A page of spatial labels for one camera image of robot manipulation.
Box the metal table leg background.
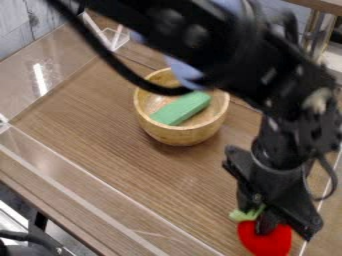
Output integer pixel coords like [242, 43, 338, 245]
[302, 10, 338, 61]

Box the black cable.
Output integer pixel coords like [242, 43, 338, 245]
[0, 229, 64, 256]

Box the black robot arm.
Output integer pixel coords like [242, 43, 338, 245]
[45, 0, 342, 239]

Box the wooden bowl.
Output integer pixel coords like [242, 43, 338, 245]
[132, 67, 231, 147]

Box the black table clamp stand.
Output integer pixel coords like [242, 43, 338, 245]
[28, 210, 69, 256]

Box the clear acrylic corner bracket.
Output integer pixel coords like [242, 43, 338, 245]
[81, 12, 129, 52]

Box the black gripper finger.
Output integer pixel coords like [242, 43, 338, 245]
[255, 210, 280, 236]

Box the red plush strawberry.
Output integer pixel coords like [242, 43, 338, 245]
[228, 205, 292, 256]

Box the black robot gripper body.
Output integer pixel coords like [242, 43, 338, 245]
[221, 146, 323, 241]

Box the green rectangular block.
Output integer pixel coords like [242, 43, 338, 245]
[149, 91, 211, 126]

